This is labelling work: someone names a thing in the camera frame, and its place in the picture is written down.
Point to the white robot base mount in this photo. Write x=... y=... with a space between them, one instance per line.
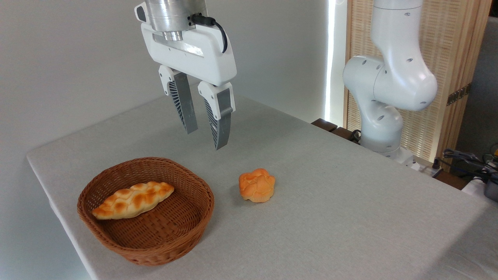
x=404 y=157

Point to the wooden slatted folding screen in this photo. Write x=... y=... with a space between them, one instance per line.
x=451 y=46

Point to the brown woven wicker basket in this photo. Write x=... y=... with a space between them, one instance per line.
x=167 y=229

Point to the dark brown wooden furniture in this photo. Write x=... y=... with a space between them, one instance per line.
x=325 y=124

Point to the silver cylindrical wrist flange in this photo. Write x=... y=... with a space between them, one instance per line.
x=171 y=13

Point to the light grey tablecloth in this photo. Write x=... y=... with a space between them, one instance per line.
x=330 y=217

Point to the dark metal screen hinge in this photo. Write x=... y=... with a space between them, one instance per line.
x=458 y=94

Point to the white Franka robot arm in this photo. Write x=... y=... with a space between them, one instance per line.
x=397 y=77

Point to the long braided bread loaf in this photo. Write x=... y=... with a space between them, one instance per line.
x=132 y=200

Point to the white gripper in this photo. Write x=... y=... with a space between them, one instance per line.
x=202 y=50

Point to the round orange bread bun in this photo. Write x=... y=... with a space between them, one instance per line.
x=256 y=186

